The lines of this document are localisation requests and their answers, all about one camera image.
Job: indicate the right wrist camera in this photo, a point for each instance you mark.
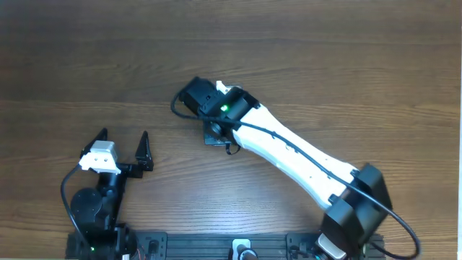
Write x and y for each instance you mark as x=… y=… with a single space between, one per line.
x=221 y=86

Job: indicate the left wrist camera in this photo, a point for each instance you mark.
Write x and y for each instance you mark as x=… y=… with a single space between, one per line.
x=101 y=157

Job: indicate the mounting rail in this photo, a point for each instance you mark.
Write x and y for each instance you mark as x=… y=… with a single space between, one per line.
x=202 y=247

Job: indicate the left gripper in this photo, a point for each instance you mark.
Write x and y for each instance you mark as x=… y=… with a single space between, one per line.
x=130 y=170

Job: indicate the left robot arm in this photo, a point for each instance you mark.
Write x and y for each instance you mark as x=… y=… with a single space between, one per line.
x=90 y=206

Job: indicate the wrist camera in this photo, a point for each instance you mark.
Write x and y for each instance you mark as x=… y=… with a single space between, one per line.
x=101 y=157
x=221 y=86

